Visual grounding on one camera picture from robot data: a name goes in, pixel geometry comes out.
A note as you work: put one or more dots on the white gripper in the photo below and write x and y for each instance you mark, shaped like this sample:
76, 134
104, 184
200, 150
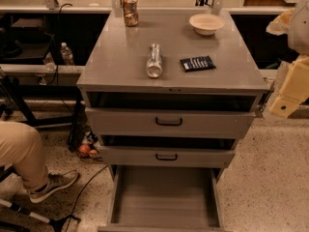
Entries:
299, 33

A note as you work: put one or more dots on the silver redbull can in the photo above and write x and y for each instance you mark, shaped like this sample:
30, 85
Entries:
154, 61

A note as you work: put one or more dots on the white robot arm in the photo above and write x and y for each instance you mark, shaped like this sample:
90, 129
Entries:
295, 24

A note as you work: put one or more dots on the grey metal drawer cabinet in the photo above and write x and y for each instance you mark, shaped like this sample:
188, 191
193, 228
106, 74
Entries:
115, 75

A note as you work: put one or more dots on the grey open bottom drawer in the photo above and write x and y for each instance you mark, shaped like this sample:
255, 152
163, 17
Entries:
163, 199

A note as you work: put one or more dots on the grey middle drawer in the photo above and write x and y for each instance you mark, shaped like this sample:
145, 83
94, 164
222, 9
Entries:
172, 157

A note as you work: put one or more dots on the grey top drawer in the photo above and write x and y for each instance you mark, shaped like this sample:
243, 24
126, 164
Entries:
169, 123

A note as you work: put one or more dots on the crushed gold soda can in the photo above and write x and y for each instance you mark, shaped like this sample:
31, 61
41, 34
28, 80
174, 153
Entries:
130, 12

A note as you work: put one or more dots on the dark blue snack packet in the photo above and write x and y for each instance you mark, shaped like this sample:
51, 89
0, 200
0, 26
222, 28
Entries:
199, 63

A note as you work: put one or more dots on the white paper bowl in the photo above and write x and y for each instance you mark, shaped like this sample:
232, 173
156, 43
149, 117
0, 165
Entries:
206, 24

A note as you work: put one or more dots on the basket of fruit toys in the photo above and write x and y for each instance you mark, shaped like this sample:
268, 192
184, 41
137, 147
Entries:
88, 149

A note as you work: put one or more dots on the clear plastic water bottle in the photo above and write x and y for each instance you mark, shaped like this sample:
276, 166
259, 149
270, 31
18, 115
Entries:
66, 54

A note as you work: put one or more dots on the grey sneaker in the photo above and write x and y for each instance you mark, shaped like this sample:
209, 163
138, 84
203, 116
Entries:
55, 183

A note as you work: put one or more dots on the black tripod stand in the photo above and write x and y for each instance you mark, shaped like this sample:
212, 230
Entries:
56, 224

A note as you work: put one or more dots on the person leg khaki trousers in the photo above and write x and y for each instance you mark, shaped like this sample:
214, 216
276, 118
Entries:
21, 146

